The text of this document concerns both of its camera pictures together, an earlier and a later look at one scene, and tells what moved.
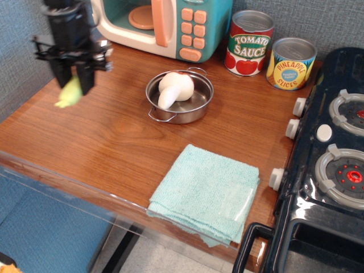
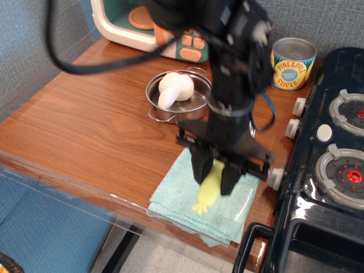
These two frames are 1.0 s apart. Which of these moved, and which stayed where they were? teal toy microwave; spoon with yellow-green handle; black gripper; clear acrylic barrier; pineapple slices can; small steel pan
Moved: black gripper; spoon with yellow-green handle
Stayed: pineapple slices can; clear acrylic barrier; small steel pan; teal toy microwave
